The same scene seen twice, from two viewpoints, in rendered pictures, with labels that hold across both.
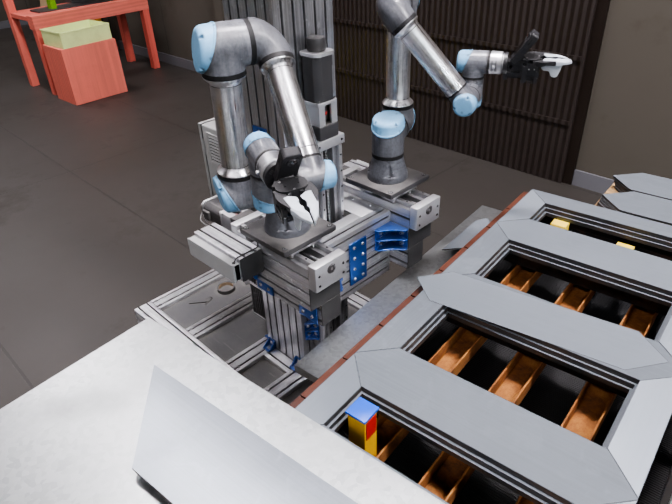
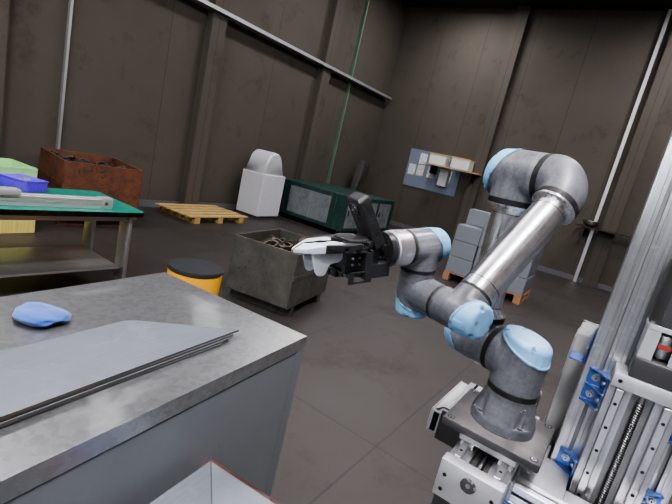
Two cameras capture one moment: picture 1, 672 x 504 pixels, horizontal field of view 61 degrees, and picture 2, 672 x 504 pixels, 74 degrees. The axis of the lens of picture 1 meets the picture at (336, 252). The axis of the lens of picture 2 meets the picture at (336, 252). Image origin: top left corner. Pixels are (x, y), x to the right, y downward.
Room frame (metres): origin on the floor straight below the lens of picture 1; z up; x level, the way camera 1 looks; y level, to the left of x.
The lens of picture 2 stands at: (0.87, -0.70, 1.57)
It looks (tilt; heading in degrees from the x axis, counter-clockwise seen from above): 12 degrees down; 76
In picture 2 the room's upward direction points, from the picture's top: 13 degrees clockwise
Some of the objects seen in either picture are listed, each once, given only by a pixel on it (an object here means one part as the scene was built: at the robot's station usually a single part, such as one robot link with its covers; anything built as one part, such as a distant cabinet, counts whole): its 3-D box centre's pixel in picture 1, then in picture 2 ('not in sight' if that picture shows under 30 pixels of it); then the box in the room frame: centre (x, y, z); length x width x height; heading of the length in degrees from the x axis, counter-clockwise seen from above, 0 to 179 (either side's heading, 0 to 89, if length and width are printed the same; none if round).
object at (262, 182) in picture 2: not in sight; (263, 184); (1.42, 8.64, 0.68); 0.76 x 0.62 x 1.36; 44
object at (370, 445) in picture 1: (362, 439); not in sight; (0.95, -0.05, 0.78); 0.05 x 0.05 x 0.19; 50
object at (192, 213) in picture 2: not in sight; (203, 213); (0.41, 7.45, 0.06); 1.39 x 0.96 x 0.13; 44
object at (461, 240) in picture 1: (478, 237); not in sight; (2.01, -0.60, 0.70); 0.39 x 0.12 x 0.04; 140
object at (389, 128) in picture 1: (388, 132); not in sight; (1.94, -0.21, 1.20); 0.13 x 0.12 x 0.14; 159
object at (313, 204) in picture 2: not in sight; (335, 207); (3.20, 9.43, 0.42); 2.13 x 1.95 x 0.84; 44
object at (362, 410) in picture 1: (362, 412); not in sight; (0.95, -0.05, 0.88); 0.06 x 0.06 x 0.02; 50
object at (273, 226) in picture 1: (286, 213); (507, 403); (1.59, 0.15, 1.09); 0.15 x 0.15 x 0.10
